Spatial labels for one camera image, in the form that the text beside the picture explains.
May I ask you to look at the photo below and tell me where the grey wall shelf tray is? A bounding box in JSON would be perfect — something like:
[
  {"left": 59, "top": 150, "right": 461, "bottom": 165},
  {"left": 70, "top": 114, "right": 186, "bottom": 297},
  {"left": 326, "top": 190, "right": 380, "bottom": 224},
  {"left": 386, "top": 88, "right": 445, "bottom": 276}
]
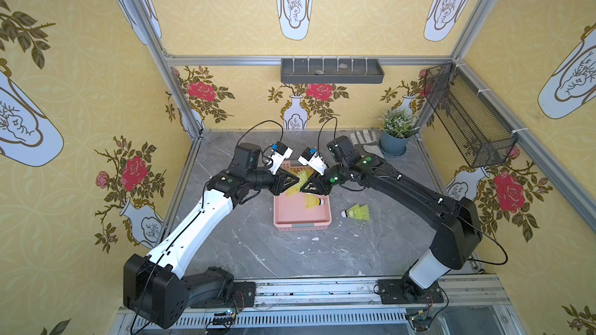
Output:
[{"left": 280, "top": 57, "right": 385, "bottom": 85}]

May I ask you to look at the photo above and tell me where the small circuit board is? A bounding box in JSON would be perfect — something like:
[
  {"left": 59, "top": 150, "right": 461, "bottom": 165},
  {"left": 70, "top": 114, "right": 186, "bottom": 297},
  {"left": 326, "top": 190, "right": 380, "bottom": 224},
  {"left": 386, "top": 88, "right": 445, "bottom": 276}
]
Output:
[
  {"left": 405, "top": 310, "right": 432, "bottom": 333},
  {"left": 211, "top": 310, "right": 237, "bottom": 328}
]

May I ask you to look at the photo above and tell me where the yellow shuttlecock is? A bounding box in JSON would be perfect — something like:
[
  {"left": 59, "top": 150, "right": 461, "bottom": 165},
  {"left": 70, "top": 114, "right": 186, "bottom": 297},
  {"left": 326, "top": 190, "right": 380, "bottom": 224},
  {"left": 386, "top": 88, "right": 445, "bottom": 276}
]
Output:
[
  {"left": 285, "top": 169, "right": 313, "bottom": 196},
  {"left": 341, "top": 204, "right": 370, "bottom": 221},
  {"left": 304, "top": 195, "right": 324, "bottom": 209}
]

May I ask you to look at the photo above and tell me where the small circuit board left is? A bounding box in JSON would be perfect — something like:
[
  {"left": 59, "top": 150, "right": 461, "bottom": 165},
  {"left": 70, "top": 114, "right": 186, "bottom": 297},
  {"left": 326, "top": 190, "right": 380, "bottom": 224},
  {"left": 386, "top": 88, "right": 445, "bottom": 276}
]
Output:
[{"left": 211, "top": 310, "right": 237, "bottom": 328}]

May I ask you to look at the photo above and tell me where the small circuit board right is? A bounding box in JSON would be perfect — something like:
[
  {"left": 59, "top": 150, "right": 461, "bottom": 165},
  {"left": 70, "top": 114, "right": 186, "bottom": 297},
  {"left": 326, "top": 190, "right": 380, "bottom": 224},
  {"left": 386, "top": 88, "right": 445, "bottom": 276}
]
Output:
[{"left": 405, "top": 310, "right": 432, "bottom": 333}]

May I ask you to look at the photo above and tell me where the green plant in blue pot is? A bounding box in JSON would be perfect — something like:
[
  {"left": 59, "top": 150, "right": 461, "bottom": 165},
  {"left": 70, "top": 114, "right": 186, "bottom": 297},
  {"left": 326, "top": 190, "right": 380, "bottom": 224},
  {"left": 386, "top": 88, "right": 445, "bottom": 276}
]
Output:
[{"left": 380, "top": 109, "right": 417, "bottom": 157}]

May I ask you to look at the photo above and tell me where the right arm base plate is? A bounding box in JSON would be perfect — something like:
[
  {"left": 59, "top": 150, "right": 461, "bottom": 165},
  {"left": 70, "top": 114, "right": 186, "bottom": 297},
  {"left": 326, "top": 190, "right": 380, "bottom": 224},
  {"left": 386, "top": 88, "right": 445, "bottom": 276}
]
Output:
[{"left": 377, "top": 278, "right": 445, "bottom": 306}]

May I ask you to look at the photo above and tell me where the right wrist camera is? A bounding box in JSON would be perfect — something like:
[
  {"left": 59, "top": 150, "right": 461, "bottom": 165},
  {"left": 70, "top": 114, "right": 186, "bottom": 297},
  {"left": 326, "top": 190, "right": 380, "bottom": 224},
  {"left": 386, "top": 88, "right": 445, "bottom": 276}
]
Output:
[{"left": 298, "top": 147, "right": 328, "bottom": 175}]

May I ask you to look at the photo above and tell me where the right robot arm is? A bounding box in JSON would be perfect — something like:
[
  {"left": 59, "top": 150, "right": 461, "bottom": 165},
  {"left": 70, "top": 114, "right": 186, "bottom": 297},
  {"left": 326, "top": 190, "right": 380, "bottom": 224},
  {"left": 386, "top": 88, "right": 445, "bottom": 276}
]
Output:
[{"left": 299, "top": 136, "right": 482, "bottom": 296}]

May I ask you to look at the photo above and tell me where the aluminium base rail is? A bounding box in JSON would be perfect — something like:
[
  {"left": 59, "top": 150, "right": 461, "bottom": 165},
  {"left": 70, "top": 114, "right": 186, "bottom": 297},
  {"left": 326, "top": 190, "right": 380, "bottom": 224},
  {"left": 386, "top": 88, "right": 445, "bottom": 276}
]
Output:
[{"left": 110, "top": 275, "right": 526, "bottom": 334}]

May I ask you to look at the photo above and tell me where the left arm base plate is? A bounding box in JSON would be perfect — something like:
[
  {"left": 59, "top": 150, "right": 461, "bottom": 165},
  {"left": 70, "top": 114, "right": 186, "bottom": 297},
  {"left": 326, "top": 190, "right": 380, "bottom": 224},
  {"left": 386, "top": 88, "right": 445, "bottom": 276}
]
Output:
[{"left": 189, "top": 281, "right": 256, "bottom": 309}]

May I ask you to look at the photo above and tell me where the grey white work glove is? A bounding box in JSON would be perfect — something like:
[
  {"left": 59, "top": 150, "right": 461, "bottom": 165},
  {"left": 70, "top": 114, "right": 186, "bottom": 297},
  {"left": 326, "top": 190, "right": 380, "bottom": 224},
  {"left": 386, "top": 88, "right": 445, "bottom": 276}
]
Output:
[{"left": 349, "top": 130, "right": 385, "bottom": 158}]

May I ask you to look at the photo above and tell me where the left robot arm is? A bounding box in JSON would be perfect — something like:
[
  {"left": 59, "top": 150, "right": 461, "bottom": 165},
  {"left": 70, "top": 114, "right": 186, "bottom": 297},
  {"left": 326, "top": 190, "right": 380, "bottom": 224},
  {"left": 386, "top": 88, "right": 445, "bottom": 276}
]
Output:
[{"left": 124, "top": 142, "right": 299, "bottom": 329}]

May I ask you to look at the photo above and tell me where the pink perforated storage basket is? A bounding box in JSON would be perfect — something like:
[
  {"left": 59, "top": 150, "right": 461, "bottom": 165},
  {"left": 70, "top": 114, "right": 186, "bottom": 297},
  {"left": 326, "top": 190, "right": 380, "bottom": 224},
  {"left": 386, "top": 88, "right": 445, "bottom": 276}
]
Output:
[{"left": 273, "top": 161, "right": 332, "bottom": 231}]

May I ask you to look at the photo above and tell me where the black wire mesh basket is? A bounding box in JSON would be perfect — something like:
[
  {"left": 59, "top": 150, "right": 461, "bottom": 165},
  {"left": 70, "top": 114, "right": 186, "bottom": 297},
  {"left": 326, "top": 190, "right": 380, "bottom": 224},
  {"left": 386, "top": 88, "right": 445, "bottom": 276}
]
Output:
[{"left": 421, "top": 64, "right": 518, "bottom": 168}]

